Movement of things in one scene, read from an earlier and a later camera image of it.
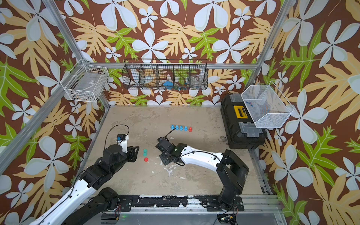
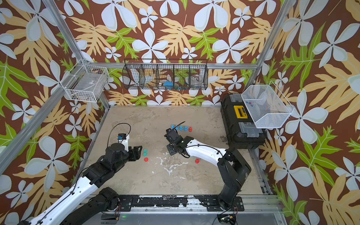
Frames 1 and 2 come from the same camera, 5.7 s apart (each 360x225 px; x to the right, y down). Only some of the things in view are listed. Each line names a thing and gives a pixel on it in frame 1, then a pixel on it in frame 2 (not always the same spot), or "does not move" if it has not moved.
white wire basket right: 268,107 does not move
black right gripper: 161,156 -> 169,147
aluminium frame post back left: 71,41 does not move
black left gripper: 132,153 does not move
